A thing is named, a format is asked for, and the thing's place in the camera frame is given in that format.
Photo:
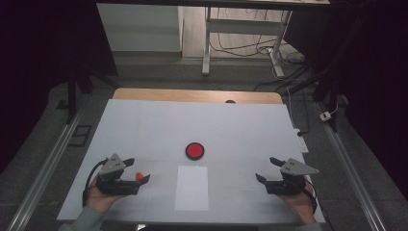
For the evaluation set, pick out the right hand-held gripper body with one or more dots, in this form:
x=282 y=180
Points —
x=296 y=168

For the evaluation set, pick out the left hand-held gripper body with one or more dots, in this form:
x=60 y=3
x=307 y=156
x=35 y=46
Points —
x=110 y=165

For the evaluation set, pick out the small orange-red stamp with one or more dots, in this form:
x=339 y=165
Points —
x=139 y=176

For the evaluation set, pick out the white paper sheet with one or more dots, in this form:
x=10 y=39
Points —
x=191 y=189

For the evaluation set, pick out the round red ink pad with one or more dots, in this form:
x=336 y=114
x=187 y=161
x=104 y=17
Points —
x=194 y=150

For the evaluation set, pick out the person's right hand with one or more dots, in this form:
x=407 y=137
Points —
x=303 y=205

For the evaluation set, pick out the person's left hand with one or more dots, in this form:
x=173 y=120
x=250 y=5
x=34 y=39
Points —
x=97 y=200

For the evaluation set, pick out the white power strip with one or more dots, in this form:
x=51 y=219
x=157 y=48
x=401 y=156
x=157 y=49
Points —
x=301 y=142

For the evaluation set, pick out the black floor socket plate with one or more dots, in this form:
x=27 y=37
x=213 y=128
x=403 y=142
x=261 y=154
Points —
x=80 y=135

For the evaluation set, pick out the small white adapter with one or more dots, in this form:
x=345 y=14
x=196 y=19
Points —
x=325 y=116

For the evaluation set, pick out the black table grommet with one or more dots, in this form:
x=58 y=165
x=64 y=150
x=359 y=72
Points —
x=230 y=101

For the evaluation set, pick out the large white board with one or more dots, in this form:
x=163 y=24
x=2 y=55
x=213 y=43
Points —
x=198 y=125

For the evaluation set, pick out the black stand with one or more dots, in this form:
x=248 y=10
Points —
x=72 y=96
x=330 y=89

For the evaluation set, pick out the wooden table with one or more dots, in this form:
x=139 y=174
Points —
x=192 y=95

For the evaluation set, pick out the white cabinet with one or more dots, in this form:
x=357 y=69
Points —
x=141 y=29

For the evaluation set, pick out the metal floor rail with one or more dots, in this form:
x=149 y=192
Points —
x=349 y=173
x=48 y=166

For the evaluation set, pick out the white desk frame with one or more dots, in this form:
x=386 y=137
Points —
x=243 y=27

